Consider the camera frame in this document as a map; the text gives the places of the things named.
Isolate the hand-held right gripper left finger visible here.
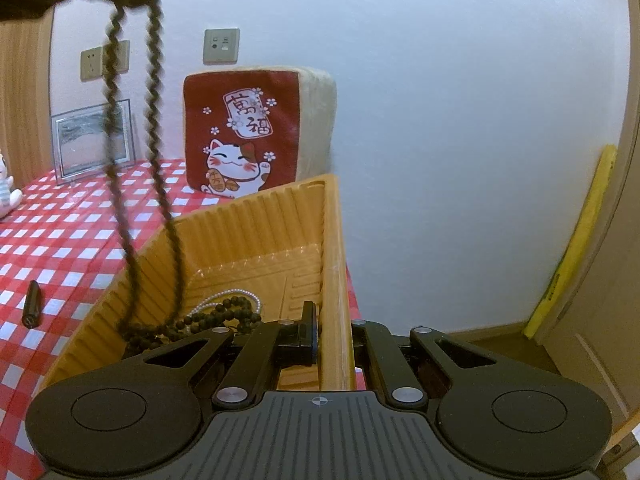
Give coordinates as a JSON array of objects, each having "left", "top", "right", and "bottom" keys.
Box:
[{"left": 144, "top": 300, "right": 321, "bottom": 409}]

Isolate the white plush animal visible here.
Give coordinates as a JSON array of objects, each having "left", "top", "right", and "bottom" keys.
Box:
[{"left": 0, "top": 154, "right": 24, "bottom": 219}]

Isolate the orange plastic tray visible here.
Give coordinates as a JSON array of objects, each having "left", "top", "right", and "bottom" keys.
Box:
[{"left": 40, "top": 174, "right": 359, "bottom": 402}]

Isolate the wooden room door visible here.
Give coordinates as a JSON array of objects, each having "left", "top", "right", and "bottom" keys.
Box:
[{"left": 547, "top": 0, "right": 640, "bottom": 461}]

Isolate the long dark bead necklace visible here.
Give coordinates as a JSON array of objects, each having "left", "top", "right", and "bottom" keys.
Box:
[{"left": 101, "top": 1, "right": 190, "bottom": 348}]

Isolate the white pearl bracelet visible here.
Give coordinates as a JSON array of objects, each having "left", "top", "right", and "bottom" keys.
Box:
[{"left": 194, "top": 289, "right": 264, "bottom": 322}]

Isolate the pile of bead jewelry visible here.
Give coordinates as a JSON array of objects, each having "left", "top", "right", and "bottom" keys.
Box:
[{"left": 120, "top": 298, "right": 264, "bottom": 358}]

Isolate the yellow rolled bag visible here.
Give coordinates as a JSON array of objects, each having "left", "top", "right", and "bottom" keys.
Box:
[{"left": 524, "top": 144, "right": 620, "bottom": 344}]

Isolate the silver picture frame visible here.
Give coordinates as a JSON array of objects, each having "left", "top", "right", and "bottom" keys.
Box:
[{"left": 51, "top": 99, "right": 136, "bottom": 185}]

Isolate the cat print cushion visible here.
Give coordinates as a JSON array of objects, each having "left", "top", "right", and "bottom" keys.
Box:
[{"left": 182, "top": 66, "right": 339, "bottom": 200}]

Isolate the red white checkered tablecloth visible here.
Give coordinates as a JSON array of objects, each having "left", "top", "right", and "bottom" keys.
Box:
[{"left": 0, "top": 157, "right": 362, "bottom": 461}]

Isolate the wooden baseboard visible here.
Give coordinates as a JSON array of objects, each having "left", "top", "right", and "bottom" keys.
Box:
[{"left": 444, "top": 316, "right": 532, "bottom": 345}]

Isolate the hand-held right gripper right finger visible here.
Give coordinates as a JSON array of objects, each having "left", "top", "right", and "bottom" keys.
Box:
[{"left": 350, "top": 319, "right": 507, "bottom": 407}]

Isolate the small black tube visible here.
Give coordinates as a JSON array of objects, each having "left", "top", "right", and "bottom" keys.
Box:
[{"left": 22, "top": 280, "right": 44, "bottom": 329}]

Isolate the beige wall socket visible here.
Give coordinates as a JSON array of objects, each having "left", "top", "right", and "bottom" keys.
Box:
[
  {"left": 80, "top": 46, "right": 106, "bottom": 82},
  {"left": 112, "top": 40, "right": 132, "bottom": 74},
  {"left": 203, "top": 27, "right": 241, "bottom": 65}
]

